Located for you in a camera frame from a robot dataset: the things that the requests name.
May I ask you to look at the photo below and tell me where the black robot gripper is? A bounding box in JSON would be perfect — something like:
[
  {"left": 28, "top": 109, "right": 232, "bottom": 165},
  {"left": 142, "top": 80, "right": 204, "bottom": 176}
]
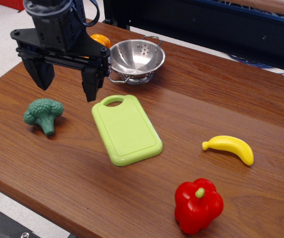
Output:
[{"left": 10, "top": 0, "right": 110, "bottom": 102}]

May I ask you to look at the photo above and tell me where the yellow toy banana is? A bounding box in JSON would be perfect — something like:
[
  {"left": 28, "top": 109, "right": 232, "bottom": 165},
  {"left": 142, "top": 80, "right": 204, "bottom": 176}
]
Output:
[{"left": 202, "top": 135, "right": 254, "bottom": 166}]

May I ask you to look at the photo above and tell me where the steel colander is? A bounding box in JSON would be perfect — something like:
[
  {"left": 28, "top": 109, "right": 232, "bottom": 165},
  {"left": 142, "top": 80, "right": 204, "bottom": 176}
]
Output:
[{"left": 108, "top": 35, "right": 166, "bottom": 85}]

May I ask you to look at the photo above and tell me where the green toy broccoli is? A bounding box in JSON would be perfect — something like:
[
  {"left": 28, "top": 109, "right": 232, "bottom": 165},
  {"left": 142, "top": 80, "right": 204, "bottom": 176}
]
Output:
[{"left": 23, "top": 98, "right": 64, "bottom": 135}]

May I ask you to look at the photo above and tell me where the orange toy pumpkin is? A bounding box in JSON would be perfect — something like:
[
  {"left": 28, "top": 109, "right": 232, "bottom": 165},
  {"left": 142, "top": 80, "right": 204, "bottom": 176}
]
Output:
[{"left": 90, "top": 34, "right": 112, "bottom": 48}]

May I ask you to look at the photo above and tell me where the green plastic cutting board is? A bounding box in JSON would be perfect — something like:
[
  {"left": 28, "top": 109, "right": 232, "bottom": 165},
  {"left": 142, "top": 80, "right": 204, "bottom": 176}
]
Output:
[{"left": 92, "top": 95, "right": 163, "bottom": 166}]

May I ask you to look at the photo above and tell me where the red box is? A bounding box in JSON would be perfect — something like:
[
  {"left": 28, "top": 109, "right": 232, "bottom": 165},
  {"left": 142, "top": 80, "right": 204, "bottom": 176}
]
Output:
[{"left": 0, "top": 0, "right": 25, "bottom": 11}]

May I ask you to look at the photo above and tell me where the red toy bell pepper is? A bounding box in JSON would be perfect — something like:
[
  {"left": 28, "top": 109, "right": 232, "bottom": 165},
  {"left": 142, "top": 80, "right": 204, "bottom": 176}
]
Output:
[{"left": 174, "top": 178, "right": 224, "bottom": 235}]

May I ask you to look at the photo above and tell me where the metal bracket with screw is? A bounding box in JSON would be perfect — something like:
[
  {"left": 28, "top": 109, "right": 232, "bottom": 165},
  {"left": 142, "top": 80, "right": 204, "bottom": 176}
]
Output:
[{"left": 0, "top": 212, "right": 39, "bottom": 238}]

